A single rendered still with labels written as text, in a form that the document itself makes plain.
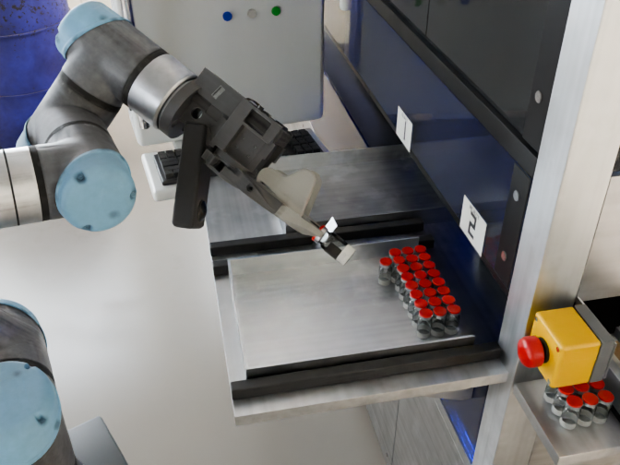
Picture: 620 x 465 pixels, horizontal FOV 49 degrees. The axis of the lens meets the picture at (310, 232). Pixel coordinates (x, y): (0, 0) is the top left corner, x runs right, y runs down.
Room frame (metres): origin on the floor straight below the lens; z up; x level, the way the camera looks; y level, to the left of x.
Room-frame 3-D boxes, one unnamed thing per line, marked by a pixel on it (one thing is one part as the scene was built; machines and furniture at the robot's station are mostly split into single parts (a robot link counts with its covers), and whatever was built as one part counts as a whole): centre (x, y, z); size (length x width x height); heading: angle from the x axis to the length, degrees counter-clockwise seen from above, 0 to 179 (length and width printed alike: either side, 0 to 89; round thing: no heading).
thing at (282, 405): (1.01, -0.06, 0.87); 0.70 x 0.48 x 0.02; 12
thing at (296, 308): (0.84, -0.05, 0.90); 0.34 x 0.26 x 0.04; 101
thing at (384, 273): (0.91, -0.13, 0.90); 0.02 x 0.02 x 0.05
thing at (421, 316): (0.86, -0.16, 0.90); 0.18 x 0.02 x 0.05; 11
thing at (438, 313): (0.86, -0.18, 0.90); 0.18 x 0.02 x 0.05; 11
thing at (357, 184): (1.20, -0.10, 0.90); 0.34 x 0.26 x 0.04; 102
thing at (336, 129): (1.72, -0.08, 0.73); 1.98 x 0.01 x 0.25; 12
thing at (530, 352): (0.63, -0.29, 0.99); 0.04 x 0.04 x 0.04; 12
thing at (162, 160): (1.48, 0.17, 0.82); 0.40 x 0.14 x 0.02; 109
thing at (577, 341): (0.64, -0.33, 1.00); 0.08 x 0.07 x 0.07; 102
